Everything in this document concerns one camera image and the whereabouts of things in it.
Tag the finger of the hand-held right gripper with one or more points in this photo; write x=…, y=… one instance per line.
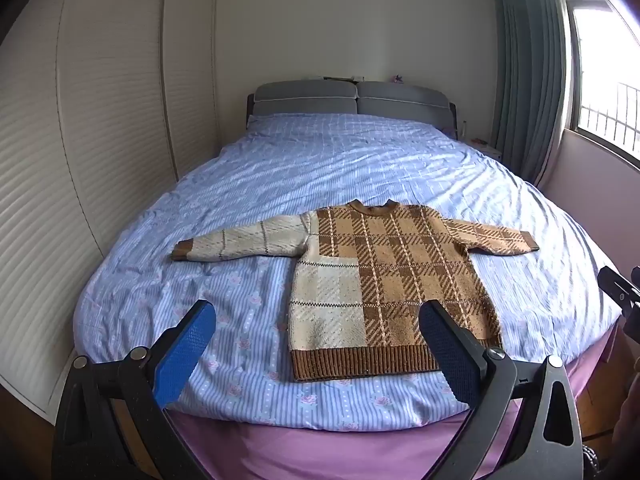
x=617, y=285

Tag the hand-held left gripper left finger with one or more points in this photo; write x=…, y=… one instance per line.
x=185, y=352

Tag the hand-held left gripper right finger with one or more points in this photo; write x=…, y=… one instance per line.
x=450, y=355

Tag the brown and cream plaid sweater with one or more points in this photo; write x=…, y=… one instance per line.
x=390, y=280

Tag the purple bed sheet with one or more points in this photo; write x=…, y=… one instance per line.
x=325, y=455

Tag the white nightstand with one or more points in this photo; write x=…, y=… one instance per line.
x=487, y=149

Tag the white slatted wardrobe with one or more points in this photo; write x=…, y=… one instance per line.
x=100, y=160

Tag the grey-green curtain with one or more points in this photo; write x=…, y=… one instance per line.
x=530, y=85

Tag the blue floral striped quilt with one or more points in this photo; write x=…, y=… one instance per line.
x=350, y=160

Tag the window with railing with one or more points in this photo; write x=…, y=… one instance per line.
x=605, y=60

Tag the grey headboard cushion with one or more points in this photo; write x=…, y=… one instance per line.
x=305, y=97
x=405, y=102

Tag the white items on headboard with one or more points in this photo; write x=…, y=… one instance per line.
x=342, y=79

